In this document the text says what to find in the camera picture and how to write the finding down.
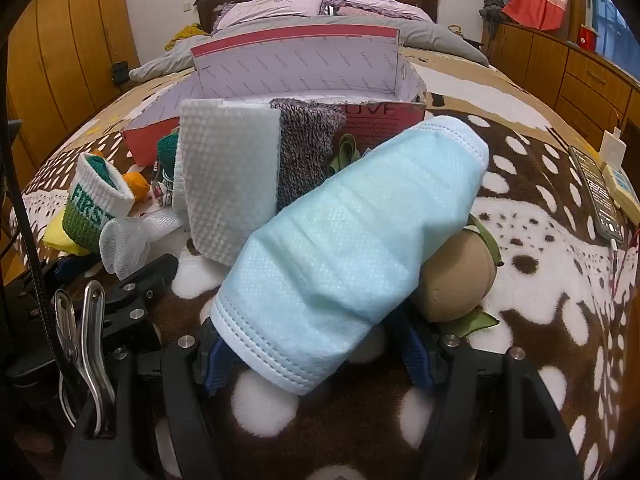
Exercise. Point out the grey duvet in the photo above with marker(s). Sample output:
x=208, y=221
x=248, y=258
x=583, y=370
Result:
x=440, y=40

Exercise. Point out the pile of dark clothes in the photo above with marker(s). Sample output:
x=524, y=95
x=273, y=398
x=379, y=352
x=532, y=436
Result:
x=492, y=12

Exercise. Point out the red mug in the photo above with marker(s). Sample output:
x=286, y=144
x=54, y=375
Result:
x=588, y=37

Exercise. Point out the window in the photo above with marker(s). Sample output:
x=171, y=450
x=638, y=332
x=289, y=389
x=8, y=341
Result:
x=612, y=20

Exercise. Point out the tan foam ball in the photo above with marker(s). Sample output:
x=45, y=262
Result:
x=457, y=280

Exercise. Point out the yellow knit garment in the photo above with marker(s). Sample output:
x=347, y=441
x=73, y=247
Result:
x=187, y=35

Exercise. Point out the clear plastic bag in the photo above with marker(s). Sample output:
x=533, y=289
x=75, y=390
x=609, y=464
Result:
x=120, y=245

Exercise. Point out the red cardboard box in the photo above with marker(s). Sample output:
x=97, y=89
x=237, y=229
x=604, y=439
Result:
x=300, y=65

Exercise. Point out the wooden wardrobe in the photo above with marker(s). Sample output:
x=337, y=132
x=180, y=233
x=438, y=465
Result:
x=65, y=35

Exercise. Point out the green white lettered sock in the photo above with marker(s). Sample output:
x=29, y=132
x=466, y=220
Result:
x=95, y=195

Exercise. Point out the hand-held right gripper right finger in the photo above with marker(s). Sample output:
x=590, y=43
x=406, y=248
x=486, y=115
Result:
x=419, y=360

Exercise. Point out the blue face mask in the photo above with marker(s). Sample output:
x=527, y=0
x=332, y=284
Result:
x=340, y=240

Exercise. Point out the pale yellow box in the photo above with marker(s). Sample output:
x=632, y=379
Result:
x=622, y=187

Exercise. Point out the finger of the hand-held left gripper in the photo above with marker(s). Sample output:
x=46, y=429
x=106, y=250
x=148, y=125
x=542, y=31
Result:
x=65, y=270
x=137, y=285

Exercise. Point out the white waffle towel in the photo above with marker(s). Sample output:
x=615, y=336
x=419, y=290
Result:
x=225, y=175

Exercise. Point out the wooden cabinet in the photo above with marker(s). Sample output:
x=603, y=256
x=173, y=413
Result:
x=550, y=65

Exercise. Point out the grey knit sock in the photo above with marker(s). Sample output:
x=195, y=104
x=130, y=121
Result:
x=302, y=150

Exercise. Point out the orange mesh cloth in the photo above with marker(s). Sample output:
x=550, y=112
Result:
x=136, y=185

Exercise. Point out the white charger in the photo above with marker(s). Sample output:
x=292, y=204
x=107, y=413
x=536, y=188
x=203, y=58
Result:
x=612, y=149

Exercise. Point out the brown white spotted blanket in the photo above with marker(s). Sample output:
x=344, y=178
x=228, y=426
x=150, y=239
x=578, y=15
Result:
x=540, y=285

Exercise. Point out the dark floral pouch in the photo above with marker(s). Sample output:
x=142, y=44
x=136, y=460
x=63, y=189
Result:
x=162, y=187

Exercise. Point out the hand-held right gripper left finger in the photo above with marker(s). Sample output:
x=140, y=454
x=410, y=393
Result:
x=215, y=370

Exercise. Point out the wicker basket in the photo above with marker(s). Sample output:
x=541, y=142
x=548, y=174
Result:
x=454, y=30

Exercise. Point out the lilac pillow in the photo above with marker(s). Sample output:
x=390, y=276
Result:
x=270, y=12
x=380, y=7

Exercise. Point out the yellow sponge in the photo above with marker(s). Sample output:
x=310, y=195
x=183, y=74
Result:
x=57, y=237

